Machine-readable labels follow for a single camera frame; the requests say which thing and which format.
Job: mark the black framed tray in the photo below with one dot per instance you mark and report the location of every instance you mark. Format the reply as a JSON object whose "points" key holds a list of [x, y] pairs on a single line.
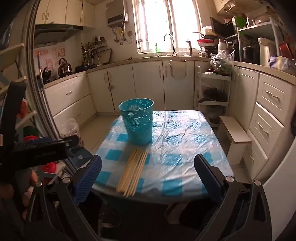
{"points": [[105, 56]]}

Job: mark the black pot under shelf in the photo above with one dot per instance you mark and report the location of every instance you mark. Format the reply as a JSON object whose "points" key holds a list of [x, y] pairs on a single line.
{"points": [[248, 54]]}

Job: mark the grey range hood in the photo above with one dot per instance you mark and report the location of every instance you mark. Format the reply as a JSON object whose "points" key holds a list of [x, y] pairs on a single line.
{"points": [[55, 33]]}

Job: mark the white panelled drawer cabinet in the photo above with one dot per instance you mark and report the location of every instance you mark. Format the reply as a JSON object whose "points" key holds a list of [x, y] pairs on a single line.
{"points": [[266, 111]]}

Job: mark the white counter shelf rack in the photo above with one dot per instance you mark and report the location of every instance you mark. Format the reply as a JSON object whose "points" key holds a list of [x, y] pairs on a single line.
{"points": [[259, 29]]}

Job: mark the red pan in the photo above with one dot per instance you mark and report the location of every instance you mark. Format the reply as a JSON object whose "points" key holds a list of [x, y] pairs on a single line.
{"points": [[284, 49]]}

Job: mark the floral trash bin with bag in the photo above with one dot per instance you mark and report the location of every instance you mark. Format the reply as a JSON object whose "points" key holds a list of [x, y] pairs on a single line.
{"points": [[70, 133]]}

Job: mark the white storage shelf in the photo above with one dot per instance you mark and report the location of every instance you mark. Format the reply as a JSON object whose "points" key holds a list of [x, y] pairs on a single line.
{"points": [[11, 49]]}

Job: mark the blue checked plastic tablecloth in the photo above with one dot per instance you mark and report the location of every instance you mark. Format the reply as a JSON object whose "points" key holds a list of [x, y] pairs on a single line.
{"points": [[185, 150]]}

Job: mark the plastic bag of vegetables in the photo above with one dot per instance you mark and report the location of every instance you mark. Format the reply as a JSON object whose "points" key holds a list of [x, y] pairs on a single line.
{"points": [[220, 62]]}

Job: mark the grey sliding door frame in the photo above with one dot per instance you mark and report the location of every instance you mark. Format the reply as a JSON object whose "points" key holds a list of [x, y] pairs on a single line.
{"points": [[34, 69]]}

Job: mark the white plain drawer cabinet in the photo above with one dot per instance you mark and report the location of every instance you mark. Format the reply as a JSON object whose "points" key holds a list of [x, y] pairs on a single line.
{"points": [[69, 97]]}

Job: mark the bright kitchen window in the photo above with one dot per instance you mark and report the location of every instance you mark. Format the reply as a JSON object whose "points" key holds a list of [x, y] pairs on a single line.
{"points": [[161, 23]]}

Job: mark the curved metal faucet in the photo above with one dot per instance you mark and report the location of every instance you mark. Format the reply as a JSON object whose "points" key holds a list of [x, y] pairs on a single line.
{"points": [[173, 41]]}

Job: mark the dish rack with bowls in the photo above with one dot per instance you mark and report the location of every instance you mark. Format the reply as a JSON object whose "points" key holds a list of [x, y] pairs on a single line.
{"points": [[205, 42]]}

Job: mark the white base cabinet with doors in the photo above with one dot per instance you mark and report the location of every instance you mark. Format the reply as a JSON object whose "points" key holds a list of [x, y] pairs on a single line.
{"points": [[143, 85]]}

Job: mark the green cutting board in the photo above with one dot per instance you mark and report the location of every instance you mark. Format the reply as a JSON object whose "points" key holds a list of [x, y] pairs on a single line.
{"points": [[240, 21]]}

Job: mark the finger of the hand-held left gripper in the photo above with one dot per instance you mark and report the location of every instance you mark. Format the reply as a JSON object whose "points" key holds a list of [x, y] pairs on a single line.
{"points": [[69, 141]]}

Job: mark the black microwave oven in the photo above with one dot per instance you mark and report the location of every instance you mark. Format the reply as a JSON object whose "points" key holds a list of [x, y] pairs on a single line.
{"points": [[222, 27]]}

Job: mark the white thermos jug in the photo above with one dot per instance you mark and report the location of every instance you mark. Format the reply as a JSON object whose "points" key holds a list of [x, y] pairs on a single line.
{"points": [[222, 47]]}

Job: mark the blue perforated plastic basket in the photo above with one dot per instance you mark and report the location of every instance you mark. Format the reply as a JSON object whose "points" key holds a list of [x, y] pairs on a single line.
{"points": [[138, 125]]}

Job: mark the bundle of wooden chopsticks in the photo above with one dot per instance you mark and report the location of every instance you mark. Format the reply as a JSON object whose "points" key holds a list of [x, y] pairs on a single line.
{"points": [[133, 171]]}

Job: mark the blue yellow carton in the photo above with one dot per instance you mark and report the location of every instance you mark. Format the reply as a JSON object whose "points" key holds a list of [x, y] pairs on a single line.
{"points": [[281, 62]]}

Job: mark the dark metal kettle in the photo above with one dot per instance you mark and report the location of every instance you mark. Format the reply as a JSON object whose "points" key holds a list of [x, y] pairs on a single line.
{"points": [[64, 68]]}

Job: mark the white upper wall cabinet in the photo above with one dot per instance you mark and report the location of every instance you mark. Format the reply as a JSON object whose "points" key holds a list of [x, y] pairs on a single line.
{"points": [[64, 11]]}

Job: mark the dark pot in cart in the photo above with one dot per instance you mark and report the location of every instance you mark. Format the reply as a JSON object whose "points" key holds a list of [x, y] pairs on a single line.
{"points": [[214, 95]]}

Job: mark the black wok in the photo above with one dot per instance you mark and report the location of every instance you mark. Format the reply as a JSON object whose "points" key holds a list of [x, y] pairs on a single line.
{"points": [[82, 68]]}

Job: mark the black straight tap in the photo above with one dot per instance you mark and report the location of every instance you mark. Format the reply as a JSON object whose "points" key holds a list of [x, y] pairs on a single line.
{"points": [[190, 48]]}

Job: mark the cream electric water pot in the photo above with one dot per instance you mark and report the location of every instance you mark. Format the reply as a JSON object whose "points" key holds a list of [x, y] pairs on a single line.
{"points": [[264, 52]]}

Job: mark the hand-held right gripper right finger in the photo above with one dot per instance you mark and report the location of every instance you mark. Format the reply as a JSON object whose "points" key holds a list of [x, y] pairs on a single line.
{"points": [[207, 178]]}

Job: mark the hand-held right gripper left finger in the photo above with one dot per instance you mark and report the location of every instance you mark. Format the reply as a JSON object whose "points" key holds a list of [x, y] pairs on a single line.
{"points": [[89, 176]]}

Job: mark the white hanging door bin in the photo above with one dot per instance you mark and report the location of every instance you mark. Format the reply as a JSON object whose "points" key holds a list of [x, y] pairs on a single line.
{"points": [[178, 69]]}

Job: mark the grey wall water heater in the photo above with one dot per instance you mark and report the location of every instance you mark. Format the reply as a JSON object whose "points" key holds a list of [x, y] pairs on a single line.
{"points": [[116, 12]]}

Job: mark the pink wall sticker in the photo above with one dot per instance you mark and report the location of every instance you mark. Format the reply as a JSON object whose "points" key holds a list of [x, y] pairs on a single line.
{"points": [[49, 60]]}

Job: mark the white rolling cart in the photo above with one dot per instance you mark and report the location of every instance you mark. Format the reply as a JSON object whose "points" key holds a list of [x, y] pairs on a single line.
{"points": [[226, 78]]}

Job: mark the wall utensil rack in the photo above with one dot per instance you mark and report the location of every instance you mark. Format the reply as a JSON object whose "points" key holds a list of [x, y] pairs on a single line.
{"points": [[91, 49]]}

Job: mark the white step stool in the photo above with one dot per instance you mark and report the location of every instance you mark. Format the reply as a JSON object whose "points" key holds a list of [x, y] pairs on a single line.
{"points": [[235, 136]]}

